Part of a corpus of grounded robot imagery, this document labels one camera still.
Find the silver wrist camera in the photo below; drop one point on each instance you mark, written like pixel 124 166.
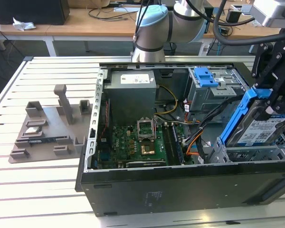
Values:
pixel 268 14

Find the black computer tower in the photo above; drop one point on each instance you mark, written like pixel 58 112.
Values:
pixel 38 12

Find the blue plastic bay bracket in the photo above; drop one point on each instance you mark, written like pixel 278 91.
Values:
pixel 205 78

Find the hard disk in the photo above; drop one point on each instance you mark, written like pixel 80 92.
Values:
pixel 254 133

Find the blue RAM stick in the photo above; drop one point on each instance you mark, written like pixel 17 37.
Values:
pixel 177 145

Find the green motherboard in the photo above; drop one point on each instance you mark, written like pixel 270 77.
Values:
pixel 123 142

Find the black RAM slot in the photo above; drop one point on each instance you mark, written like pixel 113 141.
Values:
pixel 170 145
pixel 167 145
pixel 174 145

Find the tall grey metal disk bay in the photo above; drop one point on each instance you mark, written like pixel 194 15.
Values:
pixel 204 99

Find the crumpled white paper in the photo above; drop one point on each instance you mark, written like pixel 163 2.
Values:
pixel 23 25

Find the thin metal locking lever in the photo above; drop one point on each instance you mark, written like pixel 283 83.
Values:
pixel 154 128

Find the black graphics card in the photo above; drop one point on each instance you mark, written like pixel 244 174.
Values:
pixel 152 164

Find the grey power supply unit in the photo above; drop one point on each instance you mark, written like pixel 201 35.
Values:
pixel 130 102

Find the black open PC case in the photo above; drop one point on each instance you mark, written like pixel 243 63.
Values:
pixel 180 190

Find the dark labelled RAM stick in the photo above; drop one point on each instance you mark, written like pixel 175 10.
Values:
pixel 41 140

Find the silver CPU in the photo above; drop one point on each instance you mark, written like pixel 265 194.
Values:
pixel 33 130

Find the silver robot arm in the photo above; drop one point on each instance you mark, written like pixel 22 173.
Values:
pixel 154 31

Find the wooden desk white legs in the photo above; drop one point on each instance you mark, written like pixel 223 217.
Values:
pixel 14 33
pixel 97 26

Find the black pen holder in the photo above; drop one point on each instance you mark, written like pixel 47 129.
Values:
pixel 232 17

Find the low grey metal disk bay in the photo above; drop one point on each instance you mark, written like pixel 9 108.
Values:
pixel 218 152

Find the grey parts rack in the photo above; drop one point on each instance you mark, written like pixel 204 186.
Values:
pixel 50 123

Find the CPU socket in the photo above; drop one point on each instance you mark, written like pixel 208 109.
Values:
pixel 147 149

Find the small black box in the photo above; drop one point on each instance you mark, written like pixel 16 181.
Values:
pixel 211 14

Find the silver tray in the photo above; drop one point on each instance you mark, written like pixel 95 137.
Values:
pixel 246 9

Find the white power strip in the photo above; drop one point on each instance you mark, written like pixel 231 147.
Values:
pixel 205 49

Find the black power adapter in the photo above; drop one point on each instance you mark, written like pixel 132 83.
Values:
pixel 224 30

